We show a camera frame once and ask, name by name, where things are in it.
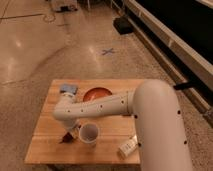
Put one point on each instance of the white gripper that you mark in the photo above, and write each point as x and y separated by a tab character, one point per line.
72	128

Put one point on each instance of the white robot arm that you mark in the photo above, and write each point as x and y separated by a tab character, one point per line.
160	131

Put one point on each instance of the orange bowl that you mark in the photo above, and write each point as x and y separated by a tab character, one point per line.
95	93

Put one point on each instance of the wooden table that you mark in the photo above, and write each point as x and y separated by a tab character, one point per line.
46	146

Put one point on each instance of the clear plastic bottle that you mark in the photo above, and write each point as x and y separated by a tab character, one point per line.
128	147

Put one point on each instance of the black box on floor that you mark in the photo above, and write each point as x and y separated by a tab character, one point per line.
122	25

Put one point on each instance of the grey equipment on floor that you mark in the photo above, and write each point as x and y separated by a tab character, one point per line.
58	5

